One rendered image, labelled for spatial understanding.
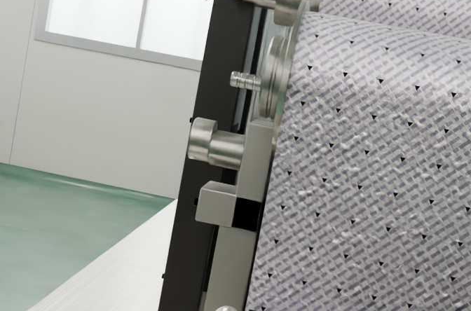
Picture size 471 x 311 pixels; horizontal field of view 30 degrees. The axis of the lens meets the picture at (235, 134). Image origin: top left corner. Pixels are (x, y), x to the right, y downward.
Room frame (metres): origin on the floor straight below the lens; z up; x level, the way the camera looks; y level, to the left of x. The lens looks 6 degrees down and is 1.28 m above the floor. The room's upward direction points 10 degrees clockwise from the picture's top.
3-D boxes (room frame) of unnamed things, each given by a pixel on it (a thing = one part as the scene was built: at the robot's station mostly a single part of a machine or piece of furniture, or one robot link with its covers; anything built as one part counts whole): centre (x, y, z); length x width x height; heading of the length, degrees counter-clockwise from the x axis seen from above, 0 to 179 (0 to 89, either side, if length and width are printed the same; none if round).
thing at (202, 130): (0.83, 0.03, 1.18); 0.04 x 0.02 x 0.04; 173
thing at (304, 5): (0.79, -0.04, 1.25); 0.15 x 0.01 x 0.15; 173
